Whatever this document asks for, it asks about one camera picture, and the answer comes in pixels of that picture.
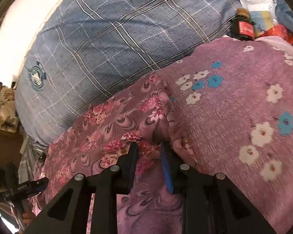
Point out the brown bottle with red label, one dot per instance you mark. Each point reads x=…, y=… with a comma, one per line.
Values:
x=244, y=28

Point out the pink floral bed sheet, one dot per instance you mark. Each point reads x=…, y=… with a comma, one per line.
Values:
x=234, y=102

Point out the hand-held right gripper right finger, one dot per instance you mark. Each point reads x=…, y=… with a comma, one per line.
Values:
x=167, y=170

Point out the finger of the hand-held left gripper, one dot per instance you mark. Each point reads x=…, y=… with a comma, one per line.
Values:
x=36, y=186

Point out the blue plaid pillow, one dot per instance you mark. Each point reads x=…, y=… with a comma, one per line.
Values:
x=112, y=41

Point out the person's left hand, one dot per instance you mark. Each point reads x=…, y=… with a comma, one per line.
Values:
x=28, y=220

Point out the white paper package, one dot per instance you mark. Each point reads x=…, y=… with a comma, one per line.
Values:
x=258, y=2

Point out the beige floral cloth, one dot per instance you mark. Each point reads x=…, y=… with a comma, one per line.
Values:
x=5, y=112

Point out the purple floral garment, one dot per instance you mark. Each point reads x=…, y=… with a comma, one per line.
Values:
x=107, y=126

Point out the blue jeans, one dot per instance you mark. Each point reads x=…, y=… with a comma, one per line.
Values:
x=288, y=14

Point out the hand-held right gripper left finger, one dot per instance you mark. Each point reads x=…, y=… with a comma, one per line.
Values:
x=133, y=160

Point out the orange red plastic wrap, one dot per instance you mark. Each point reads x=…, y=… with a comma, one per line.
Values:
x=278, y=33

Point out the grey plaid cloth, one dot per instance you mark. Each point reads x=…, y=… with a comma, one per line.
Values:
x=29, y=156

